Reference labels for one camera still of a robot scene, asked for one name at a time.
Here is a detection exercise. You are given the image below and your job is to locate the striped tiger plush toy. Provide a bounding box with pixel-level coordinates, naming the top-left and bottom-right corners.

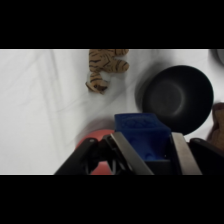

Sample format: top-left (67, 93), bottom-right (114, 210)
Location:
top-left (85, 49), bottom-right (131, 95)

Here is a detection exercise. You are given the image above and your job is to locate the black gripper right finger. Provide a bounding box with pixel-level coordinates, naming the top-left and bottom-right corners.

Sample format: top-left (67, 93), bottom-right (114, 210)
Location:
top-left (170, 131), bottom-right (224, 176)

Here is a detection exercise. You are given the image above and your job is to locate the black bowl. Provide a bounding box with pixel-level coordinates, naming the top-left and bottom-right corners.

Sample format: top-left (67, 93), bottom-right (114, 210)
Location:
top-left (141, 64), bottom-right (215, 137)

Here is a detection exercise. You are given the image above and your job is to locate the grey bowl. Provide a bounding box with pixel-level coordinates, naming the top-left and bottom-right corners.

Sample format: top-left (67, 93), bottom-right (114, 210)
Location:
top-left (208, 49), bottom-right (224, 68)

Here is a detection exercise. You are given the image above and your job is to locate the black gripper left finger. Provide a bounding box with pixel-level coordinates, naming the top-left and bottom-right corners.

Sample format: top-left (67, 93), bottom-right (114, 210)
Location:
top-left (54, 131), bottom-right (155, 176)

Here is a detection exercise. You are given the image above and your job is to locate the blue cube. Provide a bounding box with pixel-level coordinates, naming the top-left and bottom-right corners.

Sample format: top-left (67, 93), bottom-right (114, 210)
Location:
top-left (113, 112), bottom-right (173, 163)

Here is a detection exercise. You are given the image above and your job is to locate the pink bowl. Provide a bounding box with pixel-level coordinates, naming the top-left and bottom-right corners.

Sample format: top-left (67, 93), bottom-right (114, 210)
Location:
top-left (75, 127), bottom-right (116, 176)

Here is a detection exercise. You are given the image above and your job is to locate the brown wooden piece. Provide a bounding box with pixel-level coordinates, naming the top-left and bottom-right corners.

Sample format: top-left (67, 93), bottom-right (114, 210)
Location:
top-left (205, 102), bottom-right (224, 145)

